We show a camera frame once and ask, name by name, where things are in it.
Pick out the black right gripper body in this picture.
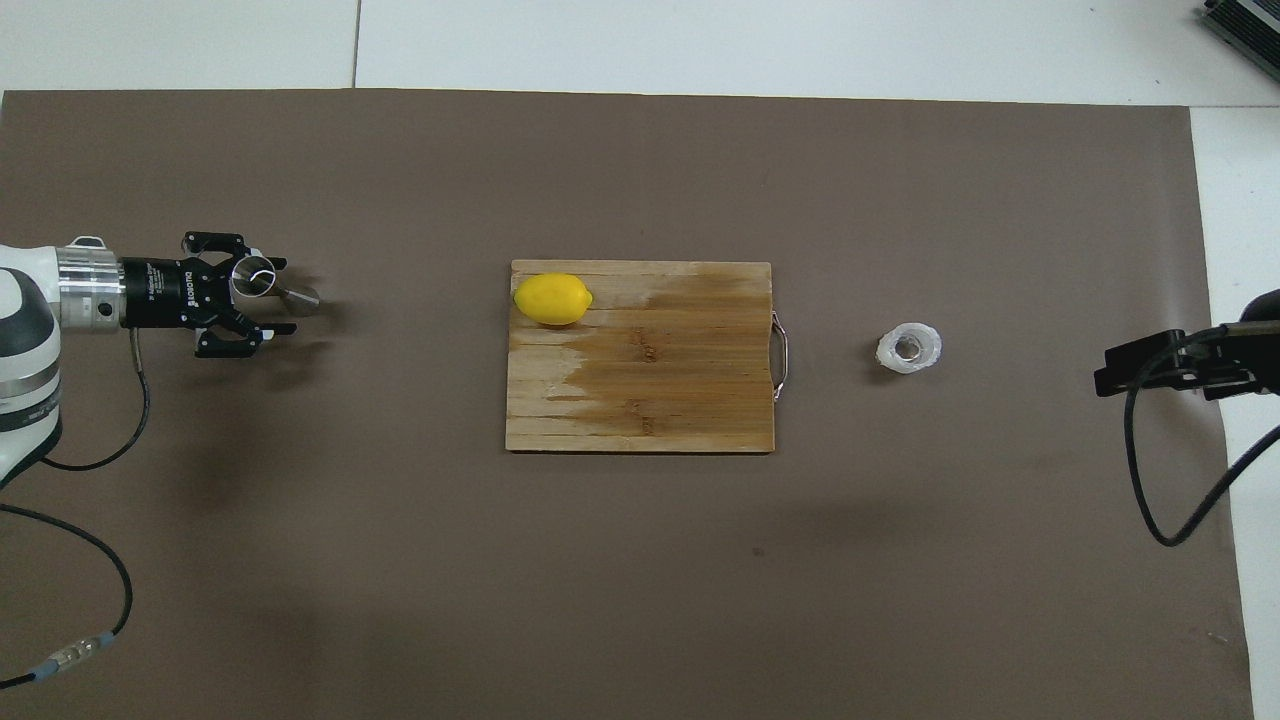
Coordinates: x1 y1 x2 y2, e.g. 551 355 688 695
1235 290 1280 393

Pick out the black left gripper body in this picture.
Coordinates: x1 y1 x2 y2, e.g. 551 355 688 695
120 256 216 331

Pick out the steel double jigger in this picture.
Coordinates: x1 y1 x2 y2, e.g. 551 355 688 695
231 255 322 319

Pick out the brown paper table mat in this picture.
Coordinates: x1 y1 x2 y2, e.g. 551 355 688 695
0 88 1256 720

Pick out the yellow lemon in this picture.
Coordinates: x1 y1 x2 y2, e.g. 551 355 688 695
513 273 594 328

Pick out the grey ribbed metal device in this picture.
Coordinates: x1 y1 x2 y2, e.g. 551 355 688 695
1200 0 1280 73

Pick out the wooden cutting board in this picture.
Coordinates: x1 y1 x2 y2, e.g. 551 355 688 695
505 260 791 455

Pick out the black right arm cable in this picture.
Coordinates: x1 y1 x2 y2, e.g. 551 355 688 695
1124 320 1280 548

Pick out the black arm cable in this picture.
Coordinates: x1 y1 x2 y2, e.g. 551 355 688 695
0 328 151 689
1124 320 1280 548

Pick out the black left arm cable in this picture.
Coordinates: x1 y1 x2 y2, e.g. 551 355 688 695
0 328 151 689

